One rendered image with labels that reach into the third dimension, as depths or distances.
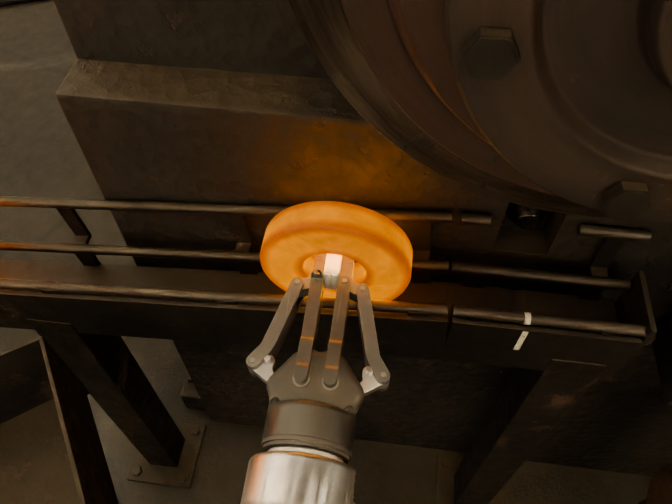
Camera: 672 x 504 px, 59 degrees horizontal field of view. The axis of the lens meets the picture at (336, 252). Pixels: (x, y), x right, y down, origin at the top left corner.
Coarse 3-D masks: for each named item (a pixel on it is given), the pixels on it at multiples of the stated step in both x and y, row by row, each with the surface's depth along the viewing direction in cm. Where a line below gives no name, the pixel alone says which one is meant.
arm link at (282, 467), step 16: (272, 448) 47; (288, 448) 46; (304, 448) 45; (256, 464) 45; (272, 464) 44; (288, 464) 43; (304, 464) 43; (320, 464) 44; (336, 464) 44; (256, 480) 44; (272, 480) 43; (288, 480) 43; (304, 480) 43; (320, 480) 43; (336, 480) 44; (352, 480) 45; (256, 496) 43; (272, 496) 42; (288, 496) 42; (304, 496) 42; (320, 496) 43; (336, 496) 43; (352, 496) 45
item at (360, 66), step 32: (288, 0) 34; (320, 0) 34; (320, 32) 36; (352, 64) 37; (352, 96) 39; (384, 96) 39; (384, 128) 41; (416, 128) 41; (416, 160) 43; (448, 160) 43; (480, 192) 45; (512, 192) 45
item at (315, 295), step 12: (312, 276) 56; (312, 288) 55; (312, 300) 55; (312, 312) 54; (312, 324) 53; (312, 336) 53; (300, 348) 51; (312, 348) 52; (300, 360) 51; (300, 372) 50; (300, 384) 50
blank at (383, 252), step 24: (288, 216) 56; (312, 216) 54; (336, 216) 54; (360, 216) 54; (384, 216) 56; (264, 240) 58; (288, 240) 56; (312, 240) 55; (336, 240) 55; (360, 240) 54; (384, 240) 54; (408, 240) 58; (264, 264) 60; (288, 264) 59; (312, 264) 62; (360, 264) 62; (384, 264) 57; (408, 264) 57; (384, 288) 61
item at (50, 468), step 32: (32, 352) 58; (0, 384) 60; (32, 384) 62; (64, 384) 58; (0, 416) 64; (32, 416) 65; (64, 416) 53; (0, 448) 63; (32, 448) 63; (64, 448) 62; (96, 448) 60; (0, 480) 61; (32, 480) 61; (64, 480) 61; (96, 480) 55
